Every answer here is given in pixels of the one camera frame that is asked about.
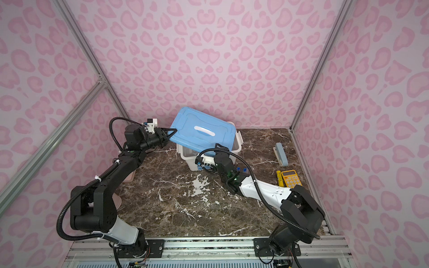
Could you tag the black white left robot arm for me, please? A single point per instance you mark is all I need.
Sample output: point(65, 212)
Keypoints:
point(91, 212)

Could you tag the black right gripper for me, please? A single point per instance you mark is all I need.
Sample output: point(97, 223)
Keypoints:
point(221, 150)

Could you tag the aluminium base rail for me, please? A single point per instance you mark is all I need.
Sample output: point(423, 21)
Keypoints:
point(241, 252)

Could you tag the pink pen holder cup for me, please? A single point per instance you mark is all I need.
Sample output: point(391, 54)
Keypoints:
point(117, 201)

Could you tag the pink pencil case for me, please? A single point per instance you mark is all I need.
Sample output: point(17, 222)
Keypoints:
point(130, 177)

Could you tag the blue plastic bin lid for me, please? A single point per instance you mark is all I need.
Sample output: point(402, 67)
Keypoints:
point(199, 131)

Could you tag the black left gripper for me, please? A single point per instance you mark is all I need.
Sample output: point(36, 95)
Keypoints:
point(161, 135)

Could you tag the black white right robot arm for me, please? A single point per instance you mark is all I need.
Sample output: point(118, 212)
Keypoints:
point(300, 214)

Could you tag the yellow calculator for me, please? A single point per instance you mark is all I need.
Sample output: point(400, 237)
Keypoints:
point(290, 179)

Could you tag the white plastic storage bin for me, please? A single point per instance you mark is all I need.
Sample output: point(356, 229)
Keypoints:
point(189, 156)

